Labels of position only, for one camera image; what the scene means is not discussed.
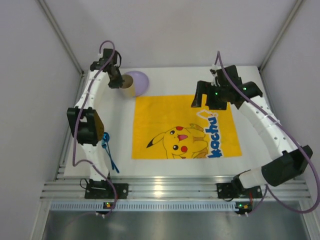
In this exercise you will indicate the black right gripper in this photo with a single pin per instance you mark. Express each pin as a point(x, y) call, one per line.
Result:
point(208, 94)

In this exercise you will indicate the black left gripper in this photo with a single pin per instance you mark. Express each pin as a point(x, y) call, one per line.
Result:
point(115, 75)

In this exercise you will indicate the lilac plastic plate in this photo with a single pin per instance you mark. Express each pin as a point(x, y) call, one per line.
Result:
point(141, 82)

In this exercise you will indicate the yellow Pikachu placemat cloth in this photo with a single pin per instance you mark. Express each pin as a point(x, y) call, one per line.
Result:
point(167, 127)

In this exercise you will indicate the blue plastic fork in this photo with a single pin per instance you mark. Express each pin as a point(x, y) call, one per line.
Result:
point(107, 149)

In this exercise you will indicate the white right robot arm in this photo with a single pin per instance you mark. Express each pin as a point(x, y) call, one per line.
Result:
point(286, 161)

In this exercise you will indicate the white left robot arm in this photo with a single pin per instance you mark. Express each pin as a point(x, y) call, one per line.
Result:
point(85, 124)

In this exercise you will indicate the aluminium corner post left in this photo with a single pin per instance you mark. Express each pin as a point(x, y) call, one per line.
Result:
point(60, 35)

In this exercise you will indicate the aluminium corner post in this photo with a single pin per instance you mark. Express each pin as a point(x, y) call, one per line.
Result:
point(60, 35)
point(281, 33)

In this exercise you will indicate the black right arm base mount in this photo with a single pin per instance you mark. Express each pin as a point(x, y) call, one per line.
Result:
point(228, 192)

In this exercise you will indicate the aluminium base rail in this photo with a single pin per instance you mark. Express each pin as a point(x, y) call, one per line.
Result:
point(167, 188)

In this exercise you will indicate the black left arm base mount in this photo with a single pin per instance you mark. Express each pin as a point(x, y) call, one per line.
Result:
point(103, 190)

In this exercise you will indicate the aluminium corner post right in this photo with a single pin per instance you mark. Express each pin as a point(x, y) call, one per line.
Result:
point(281, 33)

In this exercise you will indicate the perforated white cable duct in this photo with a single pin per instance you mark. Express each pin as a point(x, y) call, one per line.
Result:
point(150, 206)

